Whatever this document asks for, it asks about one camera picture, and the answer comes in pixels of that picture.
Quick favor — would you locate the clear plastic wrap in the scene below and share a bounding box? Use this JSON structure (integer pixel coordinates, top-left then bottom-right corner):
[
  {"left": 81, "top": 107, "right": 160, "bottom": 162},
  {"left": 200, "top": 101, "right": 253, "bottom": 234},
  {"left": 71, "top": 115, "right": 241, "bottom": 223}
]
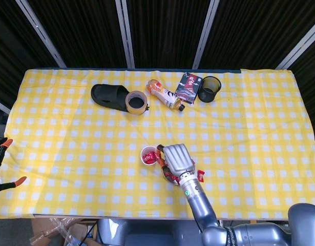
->
[{"left": 29, "top": 217, "right": 82, "bottom": 246}]

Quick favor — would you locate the brown cardboard box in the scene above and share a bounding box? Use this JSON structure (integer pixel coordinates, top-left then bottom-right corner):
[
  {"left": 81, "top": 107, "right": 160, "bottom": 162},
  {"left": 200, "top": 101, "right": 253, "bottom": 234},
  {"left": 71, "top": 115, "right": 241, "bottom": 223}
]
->
[{"left": 29, "top": 217, "right": 98, "bottom": 246}]

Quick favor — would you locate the orange drink plastic bottle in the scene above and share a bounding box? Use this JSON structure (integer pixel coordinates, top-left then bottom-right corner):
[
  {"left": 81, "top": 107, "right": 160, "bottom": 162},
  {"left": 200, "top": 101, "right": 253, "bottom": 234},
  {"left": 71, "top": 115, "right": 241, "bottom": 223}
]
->
[{"left": 146, "top": 78, "right": 186, "bottom": 112}]

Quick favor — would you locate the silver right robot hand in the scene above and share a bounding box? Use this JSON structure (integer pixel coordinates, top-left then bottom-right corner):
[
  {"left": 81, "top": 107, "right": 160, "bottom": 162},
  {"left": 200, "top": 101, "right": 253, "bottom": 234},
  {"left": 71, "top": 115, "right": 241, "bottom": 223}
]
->
[{"left": 157, "top": 142, "right": 196, "bottom": 184}]

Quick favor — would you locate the white metal frame post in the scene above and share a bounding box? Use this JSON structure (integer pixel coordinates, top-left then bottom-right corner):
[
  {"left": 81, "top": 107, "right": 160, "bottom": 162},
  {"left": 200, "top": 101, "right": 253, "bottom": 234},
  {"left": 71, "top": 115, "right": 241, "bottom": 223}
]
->
[
  {"left": 192, "top": 0, "right": 221, "bottom": 69},
  {"left": 115, "top": 0, "right": 136, "bottom": 69},
  {"left": 276, "top": 19, "right": 315, "bottom": 70},
  {"left": 0, "top": 98, "right": 11, "bottom": 115},
  {"left": 15, "top": 0, "right": 68, "bottom": 68}
]

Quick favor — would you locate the thin black floor cable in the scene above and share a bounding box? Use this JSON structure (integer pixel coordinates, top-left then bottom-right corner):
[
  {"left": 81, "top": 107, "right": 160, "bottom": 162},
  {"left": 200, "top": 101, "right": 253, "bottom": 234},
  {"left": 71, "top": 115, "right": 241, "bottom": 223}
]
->
[{"left": 80, "top": 220, "right": 98, "bottom": 243}]

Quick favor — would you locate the grey robot torso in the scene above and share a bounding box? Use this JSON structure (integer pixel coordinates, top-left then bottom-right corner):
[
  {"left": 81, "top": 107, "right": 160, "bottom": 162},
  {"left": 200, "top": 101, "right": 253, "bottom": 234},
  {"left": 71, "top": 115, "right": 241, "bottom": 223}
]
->
[{"left": 95, "top": 219, "right": 205, "bottom": 246}]

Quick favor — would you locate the black rubber slipper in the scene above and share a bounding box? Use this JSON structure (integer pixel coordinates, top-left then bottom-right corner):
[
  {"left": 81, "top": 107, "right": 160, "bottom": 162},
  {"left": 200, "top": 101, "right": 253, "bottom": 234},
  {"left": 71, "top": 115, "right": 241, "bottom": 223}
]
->
[{"left": 90, "top": 84, "right": 130, "bottom": 113}]

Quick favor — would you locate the yellow white checked tablecloth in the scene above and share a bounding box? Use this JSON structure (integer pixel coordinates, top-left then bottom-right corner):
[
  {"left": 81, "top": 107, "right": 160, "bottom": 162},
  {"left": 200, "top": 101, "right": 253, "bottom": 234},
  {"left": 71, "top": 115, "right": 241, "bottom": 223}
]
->
[{"left": 0, "top": 68, "right": 315, "bottom": 220}]

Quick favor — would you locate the clear packing tape roll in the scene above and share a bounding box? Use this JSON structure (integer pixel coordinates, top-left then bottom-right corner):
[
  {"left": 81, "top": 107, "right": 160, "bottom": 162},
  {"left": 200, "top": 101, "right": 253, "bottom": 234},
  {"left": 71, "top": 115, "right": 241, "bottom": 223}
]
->
[{"left": 125, "top": 91, "right": 149, "bottom": 115}]

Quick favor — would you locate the black pleated curtain panel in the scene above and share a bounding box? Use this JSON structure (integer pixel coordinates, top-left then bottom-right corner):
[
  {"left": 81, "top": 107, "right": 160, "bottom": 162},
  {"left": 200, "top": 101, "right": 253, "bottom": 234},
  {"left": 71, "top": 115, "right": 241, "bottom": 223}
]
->
[
  {"left": 0, "top": 0, "right": 61, "bottom": 103},
  {"left": 28, "top": 0, "right": 130, "bottom": 69},
  {"left": 200, "top": 0, "right": 315, "bottom": 69},
  {"left": 287, "top": 33, "right": 315, "bottom": 151},
  {"left": 125, "top": 0, "right": 212, "bottom": 69}
]

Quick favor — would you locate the black mesh pen holder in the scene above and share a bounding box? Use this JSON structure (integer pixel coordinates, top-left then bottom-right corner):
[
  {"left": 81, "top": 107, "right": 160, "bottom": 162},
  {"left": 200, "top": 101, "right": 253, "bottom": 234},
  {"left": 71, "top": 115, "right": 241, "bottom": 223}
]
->
[{"left": 197, "top": 76, "right": 222, "bottom": 103}]

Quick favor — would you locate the white paper cup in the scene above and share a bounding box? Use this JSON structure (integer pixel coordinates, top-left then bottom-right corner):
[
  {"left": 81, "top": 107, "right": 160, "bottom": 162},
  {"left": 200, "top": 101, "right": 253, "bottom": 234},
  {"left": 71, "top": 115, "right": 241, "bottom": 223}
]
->
[{"left": 140, "top": 145, "right": 160, "bottom": 167}]

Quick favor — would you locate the dark box with red print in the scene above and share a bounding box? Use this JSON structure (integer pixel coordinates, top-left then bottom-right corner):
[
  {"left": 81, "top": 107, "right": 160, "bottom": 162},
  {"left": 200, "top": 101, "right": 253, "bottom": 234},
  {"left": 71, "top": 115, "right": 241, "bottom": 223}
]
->
[{"left": 174, "top": 72, "right": 203, "bottom": 105}]

